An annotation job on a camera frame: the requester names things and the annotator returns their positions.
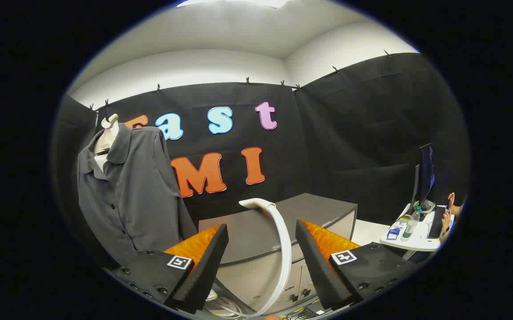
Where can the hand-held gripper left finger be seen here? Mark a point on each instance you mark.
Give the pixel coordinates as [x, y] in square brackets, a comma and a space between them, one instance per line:
[203, 275]

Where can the black computer monitor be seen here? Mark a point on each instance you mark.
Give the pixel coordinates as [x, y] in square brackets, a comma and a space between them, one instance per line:
[426, 173]

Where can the cream steamer hanger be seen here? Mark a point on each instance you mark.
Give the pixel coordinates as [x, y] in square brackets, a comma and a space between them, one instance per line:
[105, 140]

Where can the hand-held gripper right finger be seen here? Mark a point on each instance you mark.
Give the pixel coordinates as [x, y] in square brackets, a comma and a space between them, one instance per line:
[318, 271]

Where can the grey cabinet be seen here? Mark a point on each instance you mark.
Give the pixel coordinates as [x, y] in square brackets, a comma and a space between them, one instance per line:
[247, 235]

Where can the white panel under hanger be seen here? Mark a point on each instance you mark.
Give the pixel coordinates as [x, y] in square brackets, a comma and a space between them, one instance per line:
[101, 162]

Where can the small blue box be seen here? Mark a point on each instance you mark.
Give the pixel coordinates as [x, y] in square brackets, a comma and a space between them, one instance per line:
[393, 233]

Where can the grey button shirt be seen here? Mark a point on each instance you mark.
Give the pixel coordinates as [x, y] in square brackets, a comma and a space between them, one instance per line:
[136, 191]

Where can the clear water bottle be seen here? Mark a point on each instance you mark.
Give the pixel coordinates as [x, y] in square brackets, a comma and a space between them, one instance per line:
[411, 226]

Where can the small white desk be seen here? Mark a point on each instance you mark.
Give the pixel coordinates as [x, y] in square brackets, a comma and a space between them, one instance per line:
[416, 242]

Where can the ceiling light panel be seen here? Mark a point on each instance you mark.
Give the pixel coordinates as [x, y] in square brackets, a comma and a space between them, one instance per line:
[234, 2]

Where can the row of backdrop clips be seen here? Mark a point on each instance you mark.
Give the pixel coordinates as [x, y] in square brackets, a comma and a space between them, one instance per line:
[247, 80]

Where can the black keyboard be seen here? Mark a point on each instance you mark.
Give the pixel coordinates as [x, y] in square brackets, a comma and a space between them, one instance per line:
[436, 224]

